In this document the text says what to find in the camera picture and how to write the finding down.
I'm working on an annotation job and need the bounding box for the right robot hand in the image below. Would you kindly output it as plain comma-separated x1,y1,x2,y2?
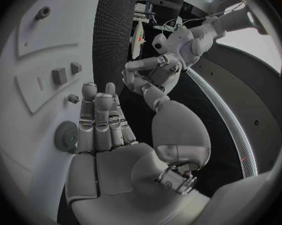
64,81,213,225

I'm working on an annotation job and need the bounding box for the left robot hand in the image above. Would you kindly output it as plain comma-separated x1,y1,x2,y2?
121,53,188,96

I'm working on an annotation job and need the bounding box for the white task board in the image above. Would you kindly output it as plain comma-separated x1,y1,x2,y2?
0,0,98,214

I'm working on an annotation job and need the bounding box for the equipment rack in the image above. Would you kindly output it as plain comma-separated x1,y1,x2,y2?
131,0,187,27

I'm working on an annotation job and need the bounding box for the grey gear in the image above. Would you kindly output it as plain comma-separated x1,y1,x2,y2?
53,121,80,154

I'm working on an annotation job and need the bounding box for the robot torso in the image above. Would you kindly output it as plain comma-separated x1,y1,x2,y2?
186,41,282,179

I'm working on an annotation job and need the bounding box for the small grey block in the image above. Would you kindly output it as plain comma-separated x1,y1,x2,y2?
69,61,83,75

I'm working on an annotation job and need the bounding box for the small grey peg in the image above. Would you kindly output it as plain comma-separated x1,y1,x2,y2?
67,93,81,104

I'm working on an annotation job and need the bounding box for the large grey block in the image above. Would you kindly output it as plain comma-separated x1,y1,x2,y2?
51,66,69,86

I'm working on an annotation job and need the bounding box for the grey cylinder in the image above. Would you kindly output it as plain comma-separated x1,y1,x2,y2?
34,6,51,21

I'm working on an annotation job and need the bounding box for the white cable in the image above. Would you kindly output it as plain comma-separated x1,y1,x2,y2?
158,11,226,35

